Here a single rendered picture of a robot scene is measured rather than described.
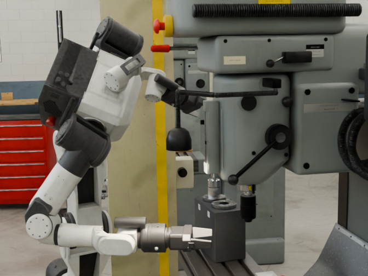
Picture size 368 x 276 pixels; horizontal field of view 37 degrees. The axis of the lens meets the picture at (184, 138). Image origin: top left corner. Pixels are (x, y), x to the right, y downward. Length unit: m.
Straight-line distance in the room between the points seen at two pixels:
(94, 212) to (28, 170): 4.04
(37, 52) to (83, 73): 8.76
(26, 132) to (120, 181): 2.86
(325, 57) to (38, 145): 4.80
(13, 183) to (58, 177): 4.53
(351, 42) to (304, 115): 0.24
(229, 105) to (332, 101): 0.28
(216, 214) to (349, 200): 0.45
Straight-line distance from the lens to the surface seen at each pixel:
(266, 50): 1.48
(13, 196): 6.24
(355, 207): 1.84
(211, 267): 1.97
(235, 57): 1.45
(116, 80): 1.67
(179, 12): 1.45
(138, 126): 3.28
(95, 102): 1.74
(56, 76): 1.75
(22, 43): 10.55
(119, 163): 3.31
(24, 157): 6.12
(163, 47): 1.62
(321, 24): 1.53
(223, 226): 1.97
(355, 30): 1.60
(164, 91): 2.14
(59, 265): 2.56
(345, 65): 1.58
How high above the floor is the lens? 1.69
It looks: 9 degrees down
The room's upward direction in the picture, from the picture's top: 1 degrees counter-clockwise
